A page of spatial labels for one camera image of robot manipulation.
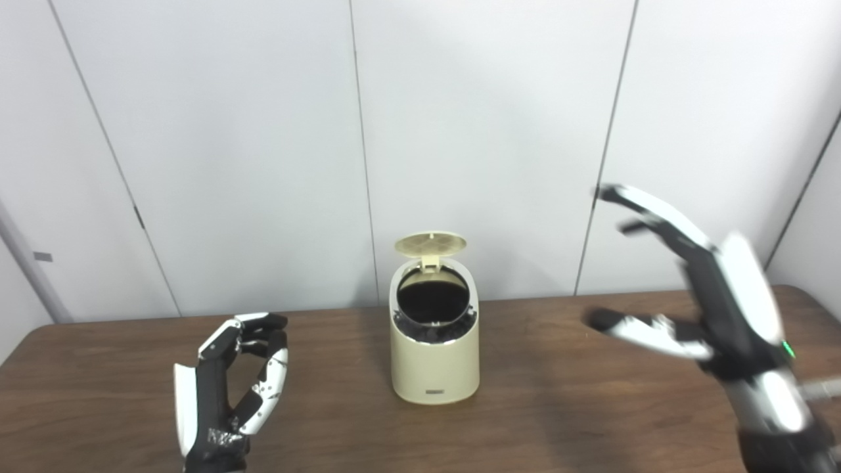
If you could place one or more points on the white and black right hand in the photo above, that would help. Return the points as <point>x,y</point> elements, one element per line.
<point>742,309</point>

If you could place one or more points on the white and black left hand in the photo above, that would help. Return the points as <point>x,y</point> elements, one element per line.
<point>210,407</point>

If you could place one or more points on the cream-colored cylindrical bin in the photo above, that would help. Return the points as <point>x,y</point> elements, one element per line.
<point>433,371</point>

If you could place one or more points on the round cream bin lid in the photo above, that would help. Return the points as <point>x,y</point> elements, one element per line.
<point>430,244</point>

